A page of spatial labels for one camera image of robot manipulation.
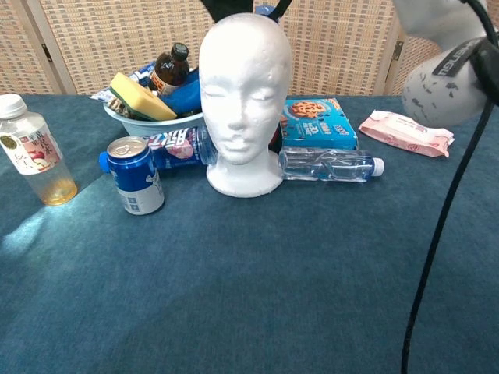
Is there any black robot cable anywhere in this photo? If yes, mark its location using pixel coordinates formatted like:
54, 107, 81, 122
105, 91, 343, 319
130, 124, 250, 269
401, 0, 499, 374

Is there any pink wet wipes pack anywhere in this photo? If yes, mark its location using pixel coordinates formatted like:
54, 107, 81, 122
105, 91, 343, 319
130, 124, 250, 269
357, 109, 456, 158

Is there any light blue plastic bowl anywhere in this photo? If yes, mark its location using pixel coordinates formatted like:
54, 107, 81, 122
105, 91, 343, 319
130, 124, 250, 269
103, 101, 206, 138

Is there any small blue object behind head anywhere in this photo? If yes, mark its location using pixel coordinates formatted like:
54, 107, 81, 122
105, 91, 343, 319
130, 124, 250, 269
255, 3, 282, 23

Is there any blue and white snack packet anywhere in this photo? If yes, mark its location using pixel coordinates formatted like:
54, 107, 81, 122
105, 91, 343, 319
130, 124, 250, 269
90, 62, 157, 103

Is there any clear plastic water bottle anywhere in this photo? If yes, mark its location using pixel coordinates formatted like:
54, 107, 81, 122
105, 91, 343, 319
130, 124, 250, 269
278, 146, 385, 183

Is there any blue labelled drink bottle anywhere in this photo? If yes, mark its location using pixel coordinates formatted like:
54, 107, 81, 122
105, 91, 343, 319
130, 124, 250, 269
98, 125, 219, 175

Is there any apple juice bottle white cap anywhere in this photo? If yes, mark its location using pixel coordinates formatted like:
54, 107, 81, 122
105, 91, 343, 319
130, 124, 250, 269
0, 93, 79, 206

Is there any teal tablecloth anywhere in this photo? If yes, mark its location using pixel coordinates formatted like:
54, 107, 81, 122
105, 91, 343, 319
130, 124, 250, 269
0, 93, 499, 374

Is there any black baseball cap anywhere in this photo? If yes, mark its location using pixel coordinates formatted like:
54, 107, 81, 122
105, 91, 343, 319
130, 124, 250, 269
200, 0, 294, 23

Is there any blue cloth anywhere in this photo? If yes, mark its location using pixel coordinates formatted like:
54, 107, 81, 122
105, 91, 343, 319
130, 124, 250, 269
159, 69, 204, 116

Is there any brown glass bottle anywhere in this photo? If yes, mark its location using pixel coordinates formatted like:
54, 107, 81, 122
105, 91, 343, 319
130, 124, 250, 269
147, 42, 191, 97

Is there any white foam mannequin head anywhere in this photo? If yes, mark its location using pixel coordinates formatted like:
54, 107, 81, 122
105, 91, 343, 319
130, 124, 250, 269
198, 12, 293, 199

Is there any blue cookie box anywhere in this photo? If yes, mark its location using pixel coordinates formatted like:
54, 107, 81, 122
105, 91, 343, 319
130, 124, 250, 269
279, 97, 359, 151

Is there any blue and white drink can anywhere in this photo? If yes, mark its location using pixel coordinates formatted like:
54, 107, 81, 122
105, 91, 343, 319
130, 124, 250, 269
106, 136, 165, 216

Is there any woven folding screen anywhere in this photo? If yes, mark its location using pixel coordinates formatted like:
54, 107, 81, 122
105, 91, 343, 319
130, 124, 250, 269
0, 0, 499, 97

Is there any yellow and green sponge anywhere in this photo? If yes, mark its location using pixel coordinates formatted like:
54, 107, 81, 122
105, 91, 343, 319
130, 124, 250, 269
108, 72, 179, 122

